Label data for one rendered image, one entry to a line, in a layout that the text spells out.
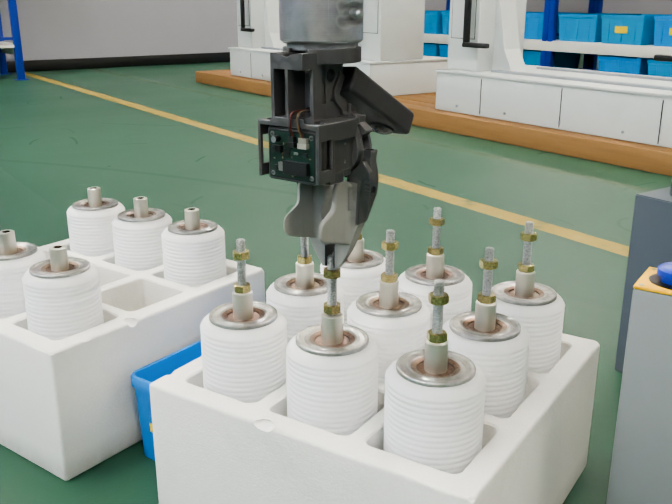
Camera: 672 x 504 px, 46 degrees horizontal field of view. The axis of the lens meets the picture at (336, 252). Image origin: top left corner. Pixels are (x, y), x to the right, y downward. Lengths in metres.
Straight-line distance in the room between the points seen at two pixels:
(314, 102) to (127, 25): 6.75
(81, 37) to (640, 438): 6.72
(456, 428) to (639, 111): 2.45
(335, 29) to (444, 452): 0.39
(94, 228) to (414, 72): 3.24
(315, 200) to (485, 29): 3.01
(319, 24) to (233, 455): 0.45
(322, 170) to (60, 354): 0.46
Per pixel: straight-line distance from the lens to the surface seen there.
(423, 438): 0.74
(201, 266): 1.19
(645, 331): 0.85
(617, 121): 3.16
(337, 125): 0.70
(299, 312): 0.93
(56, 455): 1.09
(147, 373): 1.09
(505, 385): 0.84
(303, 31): 0.70
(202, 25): 7.71
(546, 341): 0.95
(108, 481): 1.08
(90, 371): 1.06
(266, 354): 0.85
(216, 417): 0.85
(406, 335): 0.88
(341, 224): 0.74
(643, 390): 0.88
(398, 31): 4.33
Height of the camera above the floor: 0.59
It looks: 18 degrees down
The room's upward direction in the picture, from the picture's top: straight up
